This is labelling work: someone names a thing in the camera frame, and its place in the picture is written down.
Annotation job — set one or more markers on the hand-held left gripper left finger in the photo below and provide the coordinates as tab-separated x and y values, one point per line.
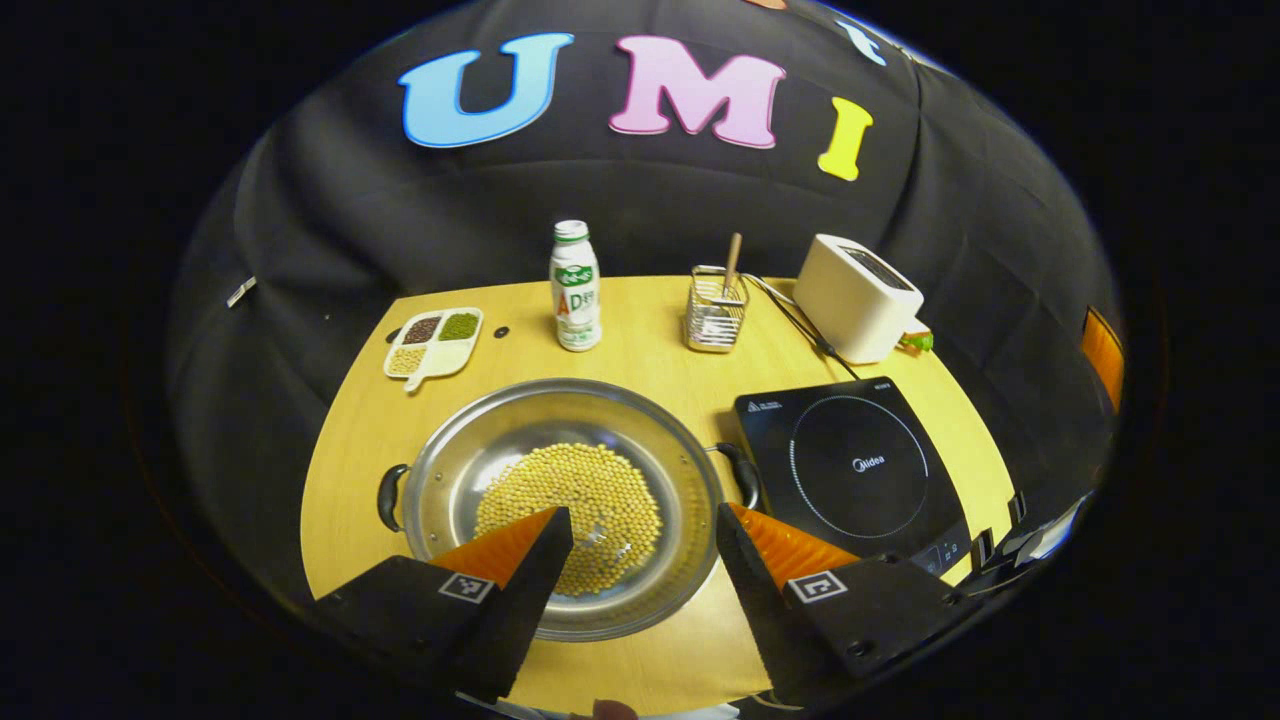
520	610

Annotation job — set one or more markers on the black backdrop cloth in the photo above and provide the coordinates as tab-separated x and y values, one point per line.
330	210

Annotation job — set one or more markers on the white compartment tray of beans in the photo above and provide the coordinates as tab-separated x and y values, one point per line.
432	345

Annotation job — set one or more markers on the white toaster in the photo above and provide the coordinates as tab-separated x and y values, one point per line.
850	305

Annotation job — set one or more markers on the pile of yellow soybeans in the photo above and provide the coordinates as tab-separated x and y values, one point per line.
590	490

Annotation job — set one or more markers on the white green label bottle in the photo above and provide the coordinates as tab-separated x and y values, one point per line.
576	300

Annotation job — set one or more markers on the wooden spoon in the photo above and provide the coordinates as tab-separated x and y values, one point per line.
733	260

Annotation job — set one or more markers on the silver clip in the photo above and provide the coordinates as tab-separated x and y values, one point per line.
241	291

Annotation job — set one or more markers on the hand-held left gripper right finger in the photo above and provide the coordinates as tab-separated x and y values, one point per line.
760	610

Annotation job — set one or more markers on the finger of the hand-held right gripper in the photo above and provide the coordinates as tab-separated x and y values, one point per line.
1102	358

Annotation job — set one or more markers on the black induction cooktop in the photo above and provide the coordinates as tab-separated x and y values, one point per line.
860	465

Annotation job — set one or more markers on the sandwich with lettuce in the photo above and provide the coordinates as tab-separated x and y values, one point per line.
918	341

